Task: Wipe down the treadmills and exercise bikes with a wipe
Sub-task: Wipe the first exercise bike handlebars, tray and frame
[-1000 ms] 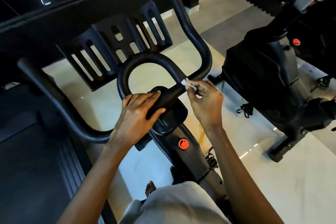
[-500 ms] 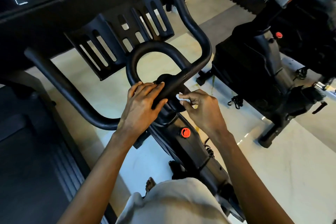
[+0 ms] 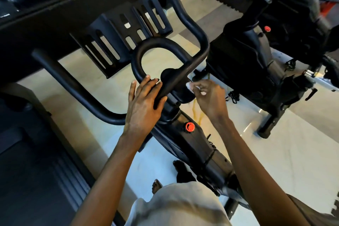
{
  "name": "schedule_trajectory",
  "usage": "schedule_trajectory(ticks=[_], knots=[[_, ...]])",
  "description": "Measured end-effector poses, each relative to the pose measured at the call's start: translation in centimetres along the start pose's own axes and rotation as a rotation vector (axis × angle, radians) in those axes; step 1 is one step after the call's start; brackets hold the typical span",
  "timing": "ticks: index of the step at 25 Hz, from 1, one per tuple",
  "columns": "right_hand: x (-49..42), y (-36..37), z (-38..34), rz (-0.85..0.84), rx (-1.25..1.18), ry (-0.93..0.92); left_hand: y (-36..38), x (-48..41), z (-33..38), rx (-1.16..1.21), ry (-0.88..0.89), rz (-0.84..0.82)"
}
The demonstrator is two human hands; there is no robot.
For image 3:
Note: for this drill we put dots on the person's right forearm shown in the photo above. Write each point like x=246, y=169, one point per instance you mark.
x=259, y=181

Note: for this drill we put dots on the small white wipe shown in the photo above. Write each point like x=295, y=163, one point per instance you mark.
x=194, y=88

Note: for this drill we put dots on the black striped trousers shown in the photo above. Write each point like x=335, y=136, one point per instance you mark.
x=185, y=174

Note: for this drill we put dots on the black treadmill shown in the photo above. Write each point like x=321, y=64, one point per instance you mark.
x=37, y=175

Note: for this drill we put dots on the person's left hand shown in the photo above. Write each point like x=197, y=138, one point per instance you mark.
x=142, y=111

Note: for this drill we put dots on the person's right hand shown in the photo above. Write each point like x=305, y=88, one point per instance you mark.
x=211, y=98

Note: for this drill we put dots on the person's left forearm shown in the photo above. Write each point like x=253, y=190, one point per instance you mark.
x=106, y=186

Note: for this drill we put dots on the person's bare foot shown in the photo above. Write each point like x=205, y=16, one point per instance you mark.
x=180, y=167
x=157, y=185

